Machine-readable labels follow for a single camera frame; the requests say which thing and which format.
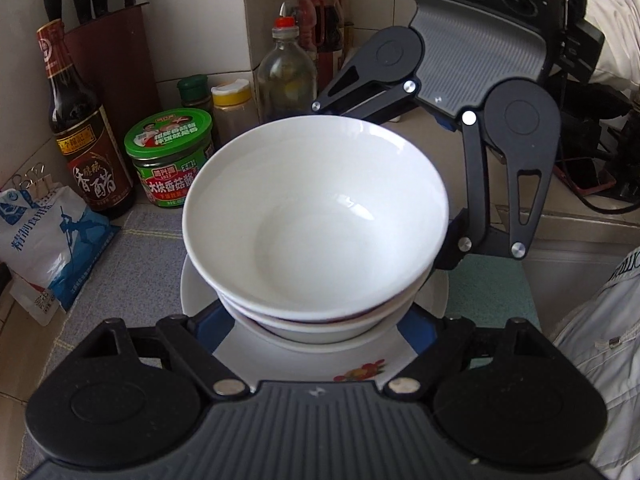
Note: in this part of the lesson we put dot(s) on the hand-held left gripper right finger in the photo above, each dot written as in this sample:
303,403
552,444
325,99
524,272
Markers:
417,332

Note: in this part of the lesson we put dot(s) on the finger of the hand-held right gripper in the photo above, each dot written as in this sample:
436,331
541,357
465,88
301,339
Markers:
475,185
370,97

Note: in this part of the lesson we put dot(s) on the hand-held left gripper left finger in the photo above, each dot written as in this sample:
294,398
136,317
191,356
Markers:
215,330

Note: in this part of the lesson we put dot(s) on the white floral plate with stain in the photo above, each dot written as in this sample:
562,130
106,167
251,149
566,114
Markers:
300,360

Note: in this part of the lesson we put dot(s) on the person's right forearm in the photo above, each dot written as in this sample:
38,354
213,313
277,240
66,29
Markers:
617,40

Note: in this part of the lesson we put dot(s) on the glass bottle with red cap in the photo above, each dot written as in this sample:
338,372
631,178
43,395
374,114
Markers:
285,75

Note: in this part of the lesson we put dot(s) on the dark red liquid bottle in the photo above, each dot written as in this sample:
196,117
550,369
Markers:
327,20

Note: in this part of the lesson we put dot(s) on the grey checked mat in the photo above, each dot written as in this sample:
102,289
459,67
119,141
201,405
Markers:
145,260

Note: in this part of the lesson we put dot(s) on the yellow lidded spice jar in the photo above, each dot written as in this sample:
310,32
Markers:
231,110

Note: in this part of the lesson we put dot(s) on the green lidded spice jar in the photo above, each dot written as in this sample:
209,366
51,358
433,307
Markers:
194,92

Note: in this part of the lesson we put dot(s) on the green lidded sauce jar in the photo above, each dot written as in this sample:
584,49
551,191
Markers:
167,160

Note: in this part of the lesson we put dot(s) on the white and blue salt bag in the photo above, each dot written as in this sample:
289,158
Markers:
45,250

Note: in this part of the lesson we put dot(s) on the dark vinegar bottle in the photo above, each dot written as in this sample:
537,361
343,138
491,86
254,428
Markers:
82,135

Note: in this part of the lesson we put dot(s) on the binder clips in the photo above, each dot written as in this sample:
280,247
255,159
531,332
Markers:
32,177

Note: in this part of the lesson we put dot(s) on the dark red knife block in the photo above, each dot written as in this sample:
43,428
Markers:
120,70

